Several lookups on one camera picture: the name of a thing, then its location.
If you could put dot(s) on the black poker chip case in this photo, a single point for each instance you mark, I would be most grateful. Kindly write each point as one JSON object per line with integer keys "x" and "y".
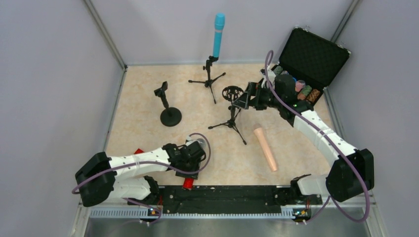
{"x": 312, "y": 59}

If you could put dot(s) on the red plastic block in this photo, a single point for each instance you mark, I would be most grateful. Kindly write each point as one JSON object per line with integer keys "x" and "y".
{"x": 138, "y": 151}

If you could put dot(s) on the small black tripod mic stand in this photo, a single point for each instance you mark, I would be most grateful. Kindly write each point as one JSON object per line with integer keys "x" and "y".
{"x": 208, "y": 83}

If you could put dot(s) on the black tripod stand with basket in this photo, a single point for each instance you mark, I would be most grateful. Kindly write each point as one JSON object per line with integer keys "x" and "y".
{"x": 231, "y": 93}

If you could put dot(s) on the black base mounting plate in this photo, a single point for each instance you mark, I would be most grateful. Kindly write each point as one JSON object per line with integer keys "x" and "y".
{"x": 230, "y": 199}

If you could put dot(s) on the red glitter microphone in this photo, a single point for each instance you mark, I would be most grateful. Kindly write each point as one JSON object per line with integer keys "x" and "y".
{"x": 188, "y": 182}

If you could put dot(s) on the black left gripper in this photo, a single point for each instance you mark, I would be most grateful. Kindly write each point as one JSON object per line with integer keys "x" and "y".
{"x": 188, "y": 172}

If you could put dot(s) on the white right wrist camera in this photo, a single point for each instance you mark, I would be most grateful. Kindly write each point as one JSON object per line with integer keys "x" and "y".
{"x": 268, "y": 75}

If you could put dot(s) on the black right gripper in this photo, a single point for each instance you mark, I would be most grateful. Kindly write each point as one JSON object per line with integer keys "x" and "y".
{"x": 251, "y": 97}

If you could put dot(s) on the blue microphone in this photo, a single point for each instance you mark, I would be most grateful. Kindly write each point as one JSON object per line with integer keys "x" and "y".
{"x": 219, "y": 24}

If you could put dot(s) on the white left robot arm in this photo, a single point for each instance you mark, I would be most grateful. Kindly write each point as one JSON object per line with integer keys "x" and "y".
{"x": 104, "y": 178}

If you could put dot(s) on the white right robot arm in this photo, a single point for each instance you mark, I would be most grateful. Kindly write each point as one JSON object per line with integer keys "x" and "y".
{"x": 352, "y": 170}

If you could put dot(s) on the beige microphone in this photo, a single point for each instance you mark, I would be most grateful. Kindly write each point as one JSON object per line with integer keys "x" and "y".
{"x": 259, "y": 133}

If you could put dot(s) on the black round-base mic stand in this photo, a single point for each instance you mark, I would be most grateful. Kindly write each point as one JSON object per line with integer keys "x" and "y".
{"x": 170, "y": 116}

